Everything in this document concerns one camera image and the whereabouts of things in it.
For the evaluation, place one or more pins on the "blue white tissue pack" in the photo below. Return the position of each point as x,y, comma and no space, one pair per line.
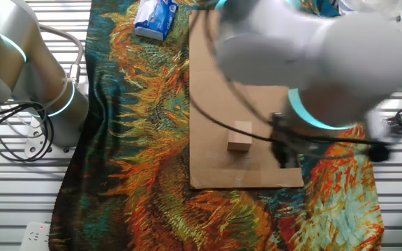
155,19

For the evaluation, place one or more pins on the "colourful painted sunflower cloth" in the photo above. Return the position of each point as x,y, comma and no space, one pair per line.
134,139

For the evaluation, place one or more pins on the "brown cardboard sheet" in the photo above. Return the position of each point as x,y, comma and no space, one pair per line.
215,164

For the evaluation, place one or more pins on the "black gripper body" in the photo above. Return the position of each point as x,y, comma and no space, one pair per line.
286,148

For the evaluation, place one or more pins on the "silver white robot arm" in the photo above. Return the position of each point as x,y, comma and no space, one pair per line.
344,52

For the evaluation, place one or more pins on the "small wooden block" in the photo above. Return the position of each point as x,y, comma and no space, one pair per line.
239,141

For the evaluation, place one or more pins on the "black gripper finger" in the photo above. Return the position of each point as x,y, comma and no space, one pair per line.
284,159
293,159

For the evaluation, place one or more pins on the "white power strip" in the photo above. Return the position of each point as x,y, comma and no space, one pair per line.
35,238

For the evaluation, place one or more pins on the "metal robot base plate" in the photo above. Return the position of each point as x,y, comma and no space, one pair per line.
33,146

